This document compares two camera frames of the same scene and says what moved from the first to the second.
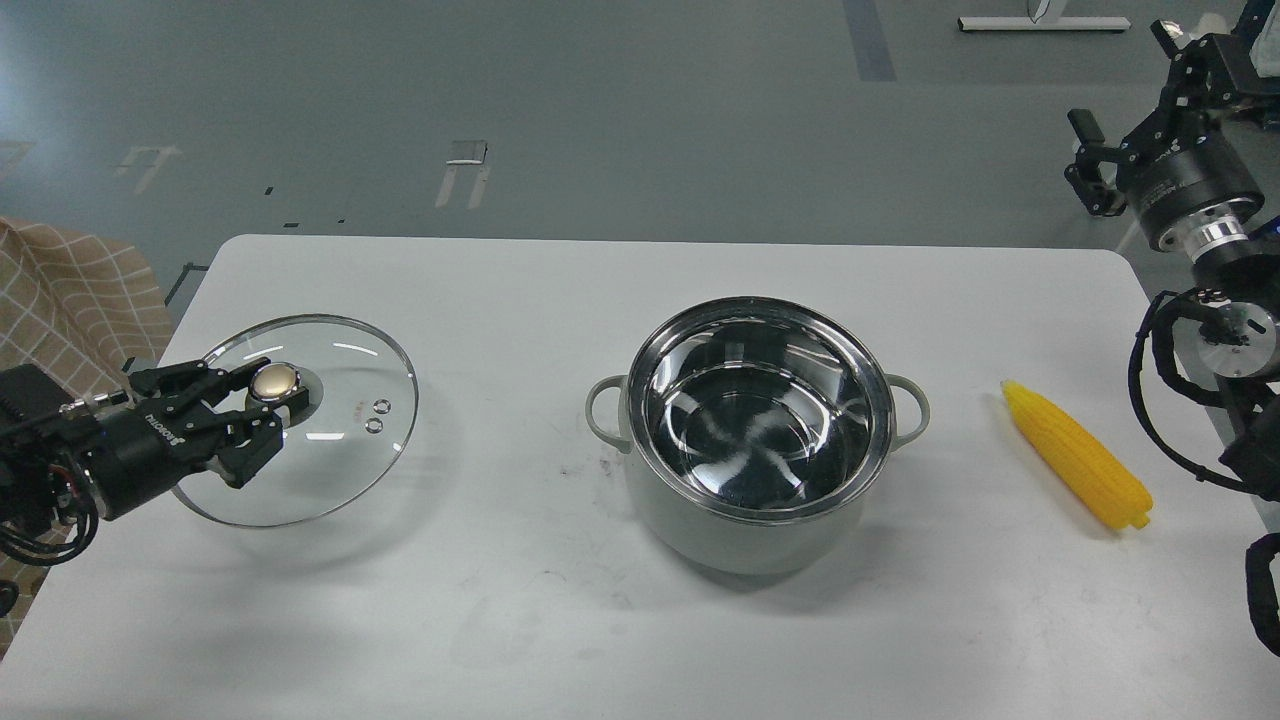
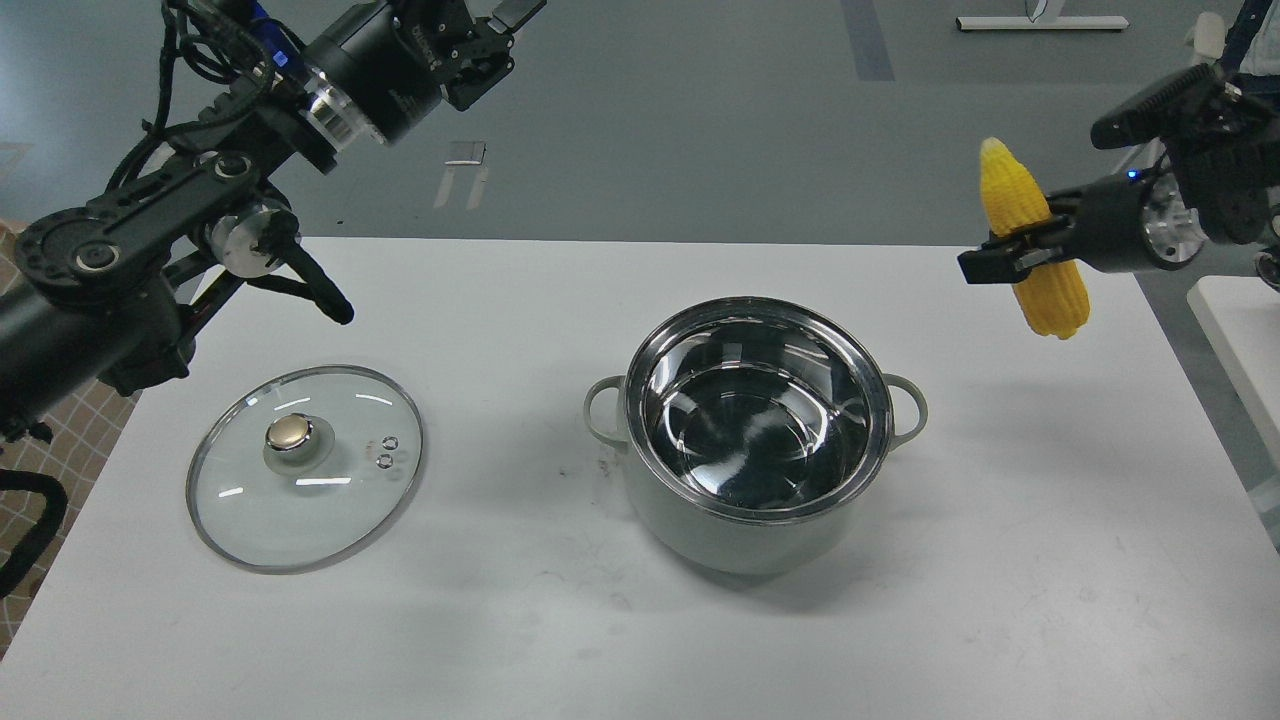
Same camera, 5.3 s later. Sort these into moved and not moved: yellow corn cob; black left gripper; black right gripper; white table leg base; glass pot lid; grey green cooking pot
Moved: black right gripper; black left gripper; yellow corn cob; glass pot lid
Not moved: grey green cooking pot; white table leg base
